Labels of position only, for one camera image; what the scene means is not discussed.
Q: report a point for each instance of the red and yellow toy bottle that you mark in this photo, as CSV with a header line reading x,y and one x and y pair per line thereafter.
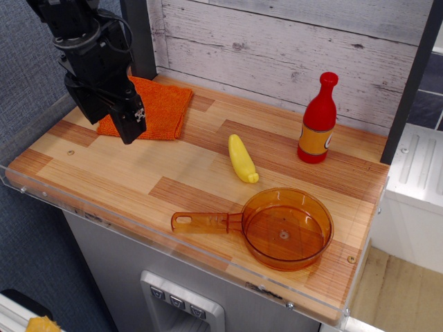
x,y
318,122

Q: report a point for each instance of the orange knitted cloth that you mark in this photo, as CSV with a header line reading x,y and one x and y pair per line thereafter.
x,y
165,108

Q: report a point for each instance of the white toy sink unit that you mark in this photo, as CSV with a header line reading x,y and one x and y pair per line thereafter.
x,y
408,222

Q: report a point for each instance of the dark grey vertical post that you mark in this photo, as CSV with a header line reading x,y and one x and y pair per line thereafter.
x,y
420,62

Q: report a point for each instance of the yellow object at bottom left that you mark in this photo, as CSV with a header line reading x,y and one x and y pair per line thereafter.
x,y
42,324

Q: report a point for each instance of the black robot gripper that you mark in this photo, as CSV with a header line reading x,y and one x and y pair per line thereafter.
x,y
96,58

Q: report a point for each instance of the transparent orange plastic pot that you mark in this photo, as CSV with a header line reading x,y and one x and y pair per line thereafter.
x,y
283,228

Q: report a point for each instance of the grey dispenser panel with buttons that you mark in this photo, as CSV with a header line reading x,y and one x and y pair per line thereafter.
x,y
175,308

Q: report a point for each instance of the yellow plastic banana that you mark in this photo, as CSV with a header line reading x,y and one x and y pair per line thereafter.
x,y
241,160

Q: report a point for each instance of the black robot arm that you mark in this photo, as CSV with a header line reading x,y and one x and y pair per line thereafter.
x,y
49,12

